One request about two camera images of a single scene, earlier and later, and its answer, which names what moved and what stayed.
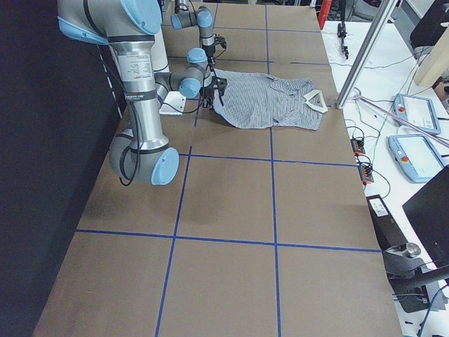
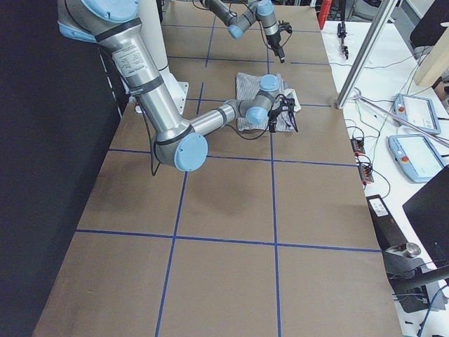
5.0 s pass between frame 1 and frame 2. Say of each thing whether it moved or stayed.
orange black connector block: stayed
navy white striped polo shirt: moved
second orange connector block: stayed
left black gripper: moved
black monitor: stayed
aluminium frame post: stayed
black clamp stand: stayed
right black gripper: moved
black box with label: stayed
